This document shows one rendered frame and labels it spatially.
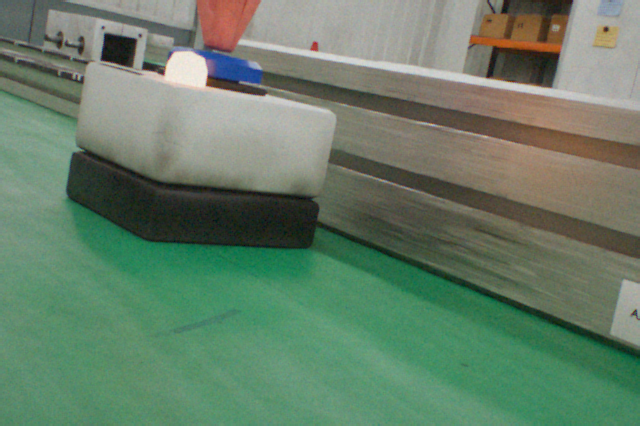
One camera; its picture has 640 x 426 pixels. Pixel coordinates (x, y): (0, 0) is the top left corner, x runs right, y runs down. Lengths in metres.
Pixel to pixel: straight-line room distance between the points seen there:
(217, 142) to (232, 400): 0.17
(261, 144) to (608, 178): 0.13
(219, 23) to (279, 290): 0.13
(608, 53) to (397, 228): 3.60
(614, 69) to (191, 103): 3.65
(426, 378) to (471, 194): 0.16
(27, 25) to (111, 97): 11.68
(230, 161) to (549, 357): 0.14
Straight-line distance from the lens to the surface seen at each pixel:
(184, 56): 0.35
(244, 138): 0.36
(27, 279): 0.28
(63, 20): 1.67
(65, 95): 0.83
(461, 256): 0.38
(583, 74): 4.05
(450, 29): 8.68
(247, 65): 0.38
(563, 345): 0.33
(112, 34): 1.58
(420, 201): 0.40
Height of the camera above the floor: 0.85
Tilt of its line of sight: 8 degrees down
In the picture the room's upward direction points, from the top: 11 degrees clockwise
